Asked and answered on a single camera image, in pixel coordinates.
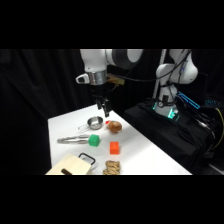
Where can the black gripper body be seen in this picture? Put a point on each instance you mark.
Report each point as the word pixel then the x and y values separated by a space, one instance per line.
pixel 98 91

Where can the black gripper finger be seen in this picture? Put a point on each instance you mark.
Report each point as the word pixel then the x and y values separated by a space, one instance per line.
pixel 106 108
pixel 99 105

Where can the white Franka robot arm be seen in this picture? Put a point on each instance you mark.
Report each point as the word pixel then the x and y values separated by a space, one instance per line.
pixel 124 59

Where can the steel measuring cup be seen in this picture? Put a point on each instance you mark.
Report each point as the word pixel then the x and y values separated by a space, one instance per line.
pixel 93 123

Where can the brown plush toy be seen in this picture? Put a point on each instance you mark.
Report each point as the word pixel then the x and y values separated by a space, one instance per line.
pixel 114 126

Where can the green cube block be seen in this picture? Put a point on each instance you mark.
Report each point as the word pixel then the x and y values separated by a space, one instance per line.
pixel 94 140

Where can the orange block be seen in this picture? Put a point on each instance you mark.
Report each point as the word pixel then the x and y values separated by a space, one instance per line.
pixel 114 147

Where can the metal tongs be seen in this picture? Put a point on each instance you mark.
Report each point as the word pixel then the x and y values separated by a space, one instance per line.
pixel 73 139

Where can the black curtain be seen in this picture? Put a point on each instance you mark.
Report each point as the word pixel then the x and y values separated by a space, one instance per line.
pixel 36 100

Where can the wooden box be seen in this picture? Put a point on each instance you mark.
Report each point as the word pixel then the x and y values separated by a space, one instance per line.
pixel 70 165

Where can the black robot stand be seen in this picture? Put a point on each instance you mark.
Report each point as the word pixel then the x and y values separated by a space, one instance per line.
pixel 173 136

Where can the blue lit device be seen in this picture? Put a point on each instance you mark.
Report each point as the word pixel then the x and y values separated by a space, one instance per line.
pixel 188 100

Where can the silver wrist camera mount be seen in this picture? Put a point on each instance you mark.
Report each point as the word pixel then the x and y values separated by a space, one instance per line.
pixel 91 77

